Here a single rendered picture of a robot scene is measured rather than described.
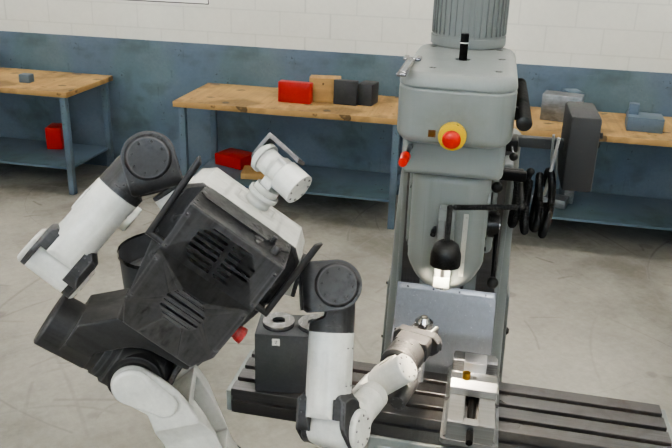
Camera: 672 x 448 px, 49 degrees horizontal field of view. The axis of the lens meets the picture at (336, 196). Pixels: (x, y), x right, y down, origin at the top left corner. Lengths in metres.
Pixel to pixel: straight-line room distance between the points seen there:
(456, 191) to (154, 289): 0.80
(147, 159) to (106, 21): 5.56
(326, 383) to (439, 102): 0.64
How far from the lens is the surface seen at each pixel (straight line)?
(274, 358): 2.09
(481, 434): 1.99
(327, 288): 1.38
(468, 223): 1.83
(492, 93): 1.60
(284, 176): 1.39
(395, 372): 1.68
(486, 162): 1.74
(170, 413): 1.57
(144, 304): 1.38
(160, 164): 1.37
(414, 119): 1.62
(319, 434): 1.50
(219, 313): 1.33
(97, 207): 1.43
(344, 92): 5.69
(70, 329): 1.54
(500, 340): 2.54
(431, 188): 1.80
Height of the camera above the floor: 2.18
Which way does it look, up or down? 20 degrees down
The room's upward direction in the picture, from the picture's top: 2 degrees clockwise
